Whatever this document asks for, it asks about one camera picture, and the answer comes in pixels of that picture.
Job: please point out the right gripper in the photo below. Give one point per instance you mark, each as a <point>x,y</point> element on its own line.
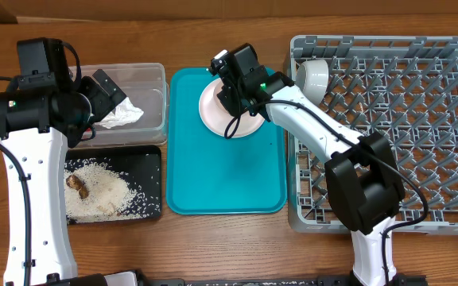
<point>233,102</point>

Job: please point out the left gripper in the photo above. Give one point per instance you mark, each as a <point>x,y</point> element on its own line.
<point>106,103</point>

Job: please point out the white napkin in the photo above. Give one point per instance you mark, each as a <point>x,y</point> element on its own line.
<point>124,113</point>

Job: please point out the white round plate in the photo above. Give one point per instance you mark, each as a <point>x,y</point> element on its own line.
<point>216,118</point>

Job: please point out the grey bowl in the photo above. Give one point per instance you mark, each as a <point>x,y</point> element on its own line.
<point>312,78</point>

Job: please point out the white rice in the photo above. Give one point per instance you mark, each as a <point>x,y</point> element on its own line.
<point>114,194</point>

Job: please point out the brown food piece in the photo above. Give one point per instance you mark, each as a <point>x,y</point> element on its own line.
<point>78,185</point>

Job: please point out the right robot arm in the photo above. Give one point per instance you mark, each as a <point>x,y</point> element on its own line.
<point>363,183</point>

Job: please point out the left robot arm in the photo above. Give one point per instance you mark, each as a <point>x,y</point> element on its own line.
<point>39,122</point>

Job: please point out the grey dishwasher rack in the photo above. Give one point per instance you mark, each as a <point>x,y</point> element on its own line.
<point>405,88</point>

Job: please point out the clear plastic bin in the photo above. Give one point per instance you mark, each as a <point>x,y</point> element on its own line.
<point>144,84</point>

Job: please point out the black tray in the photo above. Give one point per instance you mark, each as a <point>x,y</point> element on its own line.
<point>141,161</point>

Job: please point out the teal serving tray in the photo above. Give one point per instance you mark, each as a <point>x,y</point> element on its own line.
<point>210,175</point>

